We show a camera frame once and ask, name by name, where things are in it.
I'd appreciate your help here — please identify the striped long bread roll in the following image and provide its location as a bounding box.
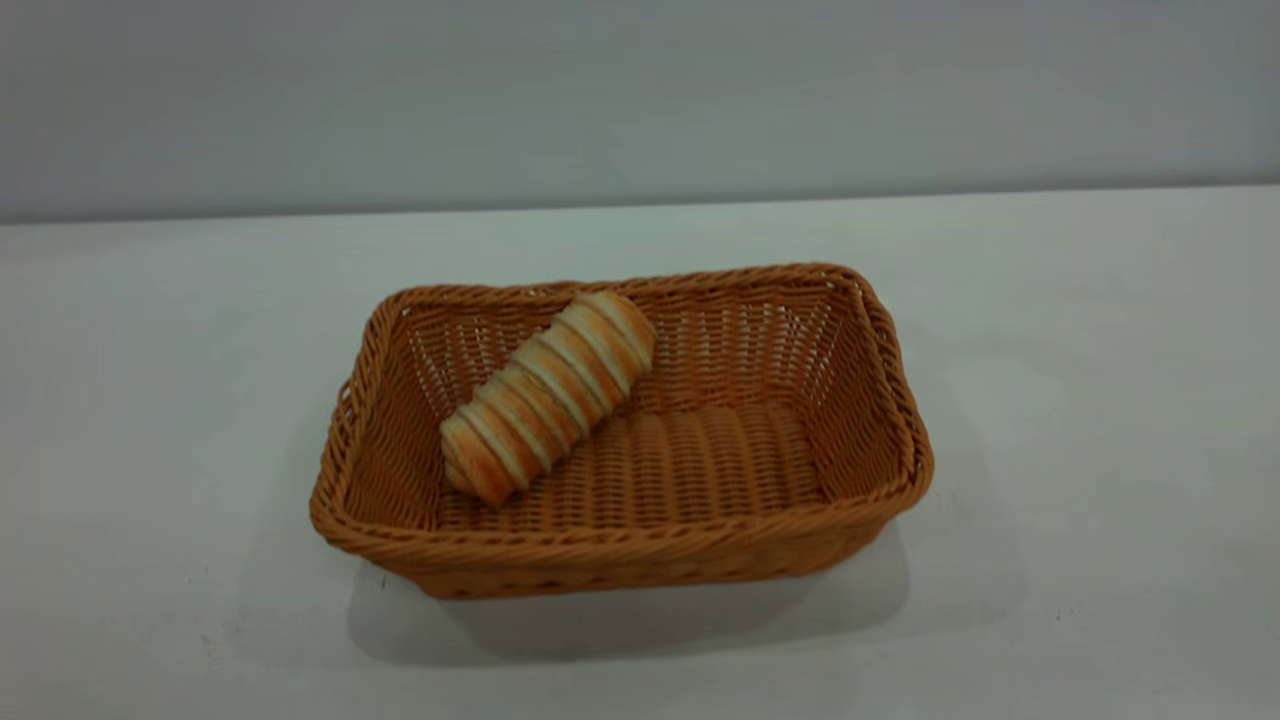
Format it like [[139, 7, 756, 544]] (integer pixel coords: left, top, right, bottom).
[[439, 289, 659, 508]]

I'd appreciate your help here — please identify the orange woven wicker basket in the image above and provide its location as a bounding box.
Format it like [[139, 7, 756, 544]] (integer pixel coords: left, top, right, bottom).
[[308, 262, 936, 601]]

